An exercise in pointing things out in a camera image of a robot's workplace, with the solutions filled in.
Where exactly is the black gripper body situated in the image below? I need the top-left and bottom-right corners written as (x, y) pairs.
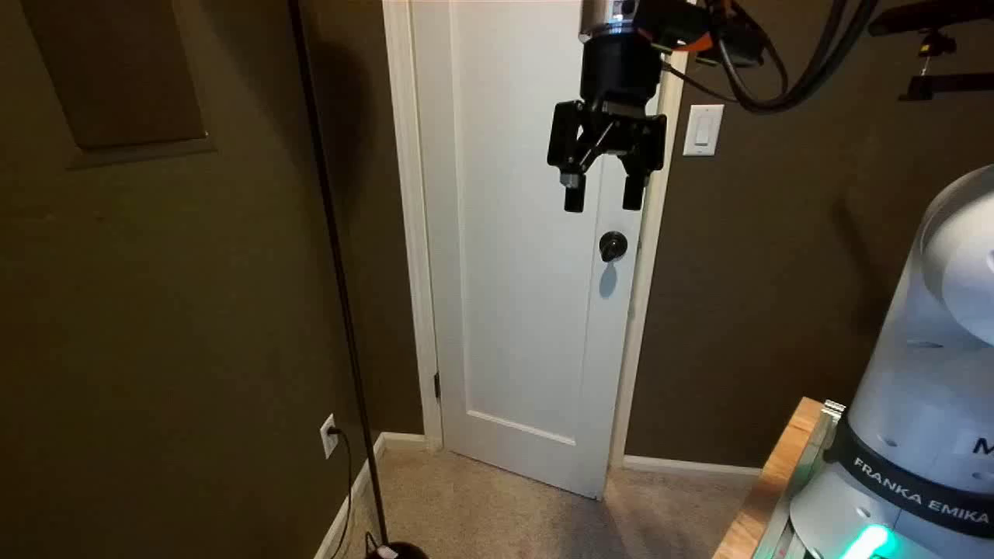
top-left (545, 35), bottom-right (666, 177)

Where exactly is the white panel door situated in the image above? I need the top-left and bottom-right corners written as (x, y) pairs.
top-left (408, 0), bottom-right (669, 501)

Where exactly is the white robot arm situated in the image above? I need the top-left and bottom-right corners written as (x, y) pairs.
top-left (545, 0), bottom-right (994, 559)

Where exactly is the black door knob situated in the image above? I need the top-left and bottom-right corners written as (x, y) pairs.
top-left (598, 230), bottom-right (628, 261)

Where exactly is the black floor lamp pole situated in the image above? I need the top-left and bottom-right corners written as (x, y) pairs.
top-left (285, 0), bottom-right (392, 559)

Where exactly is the wooden table edge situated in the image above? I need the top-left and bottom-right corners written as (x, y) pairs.
top-left (710, 396), bottom-right (823, 559)

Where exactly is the black lamp base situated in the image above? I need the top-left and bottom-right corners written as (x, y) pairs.
top-left (367, 540), bottom-right (429, 559)

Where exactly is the white light switch plate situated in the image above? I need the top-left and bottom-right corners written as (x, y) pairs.
top-left (683, 103), bottom-right (724, 155)

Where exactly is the white door frame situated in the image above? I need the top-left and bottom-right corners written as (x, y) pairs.
top-left (378, 0), bottom-right (688, 473)

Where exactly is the black cable bundle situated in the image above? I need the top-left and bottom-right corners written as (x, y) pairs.
top-left (660, 0), bottom-right (883, 114)

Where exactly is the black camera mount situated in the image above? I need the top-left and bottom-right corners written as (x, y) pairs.
top-left (870, 0), bottom-right (994, 103)

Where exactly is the white wall outlet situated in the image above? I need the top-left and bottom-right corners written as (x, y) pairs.
top-left (320, 413), bottom-right (340, 459)

